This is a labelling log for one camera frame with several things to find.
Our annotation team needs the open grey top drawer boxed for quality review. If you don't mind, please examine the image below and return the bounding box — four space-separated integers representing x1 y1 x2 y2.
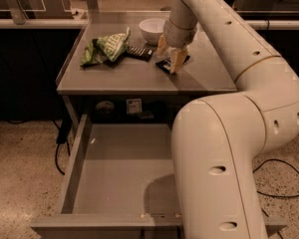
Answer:
31 115 286 239

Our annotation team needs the white ceramic bowl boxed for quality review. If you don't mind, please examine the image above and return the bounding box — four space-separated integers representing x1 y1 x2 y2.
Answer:
140 18 165 45

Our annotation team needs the green chip bag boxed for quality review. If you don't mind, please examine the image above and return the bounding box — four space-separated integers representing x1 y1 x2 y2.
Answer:
80 28 131 68

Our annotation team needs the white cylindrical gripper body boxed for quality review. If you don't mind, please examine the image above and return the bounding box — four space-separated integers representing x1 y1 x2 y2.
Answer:
163 18 197 49

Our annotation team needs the black floor cable right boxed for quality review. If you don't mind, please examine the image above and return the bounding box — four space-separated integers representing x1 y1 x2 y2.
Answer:
252 158 299 239

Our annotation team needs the blue rxbar blueberry bar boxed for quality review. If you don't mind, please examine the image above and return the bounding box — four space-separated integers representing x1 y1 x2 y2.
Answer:
155 58 182 75

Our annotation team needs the dark brown snack bar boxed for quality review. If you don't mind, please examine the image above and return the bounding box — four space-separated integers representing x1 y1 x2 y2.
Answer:
126 46 153 62

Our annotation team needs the black cable left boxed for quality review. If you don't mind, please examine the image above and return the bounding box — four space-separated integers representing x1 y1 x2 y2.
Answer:
51 119 72 176

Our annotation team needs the white horizontal rail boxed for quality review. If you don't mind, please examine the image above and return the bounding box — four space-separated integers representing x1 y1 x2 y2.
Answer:
0 19 299 31

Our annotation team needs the white label box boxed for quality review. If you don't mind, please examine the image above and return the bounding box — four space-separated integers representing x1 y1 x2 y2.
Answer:
127 99 142 115

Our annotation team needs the dark round object inside cabinet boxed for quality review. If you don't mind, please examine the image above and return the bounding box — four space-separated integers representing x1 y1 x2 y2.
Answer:
95 101 115 120

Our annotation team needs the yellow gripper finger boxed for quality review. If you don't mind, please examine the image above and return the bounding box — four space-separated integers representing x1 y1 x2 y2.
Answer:
170 48 188 74
156 35 169 56

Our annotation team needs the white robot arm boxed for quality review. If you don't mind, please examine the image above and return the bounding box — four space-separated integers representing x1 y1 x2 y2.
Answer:
157 0 299 239

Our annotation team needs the grey cabinet counter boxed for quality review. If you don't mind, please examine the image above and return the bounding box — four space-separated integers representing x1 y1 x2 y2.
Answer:
55 11 238 127

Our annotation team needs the black power adapter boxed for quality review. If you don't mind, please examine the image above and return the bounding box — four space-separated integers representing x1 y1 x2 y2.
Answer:
56 117 72 143

